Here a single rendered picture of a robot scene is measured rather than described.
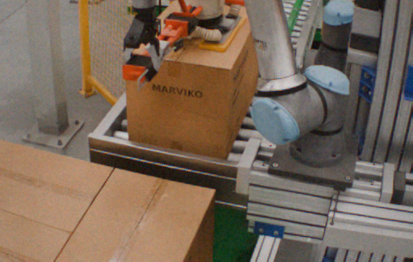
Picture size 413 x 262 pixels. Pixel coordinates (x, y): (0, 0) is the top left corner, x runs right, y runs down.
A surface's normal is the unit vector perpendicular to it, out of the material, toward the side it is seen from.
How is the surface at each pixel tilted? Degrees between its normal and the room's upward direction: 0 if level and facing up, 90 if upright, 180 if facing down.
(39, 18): 92
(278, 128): 97
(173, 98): 90
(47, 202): 0
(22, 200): 0
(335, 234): 90
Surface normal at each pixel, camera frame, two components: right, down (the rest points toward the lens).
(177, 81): -0.26, 0.52
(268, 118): -0.74, 0.45
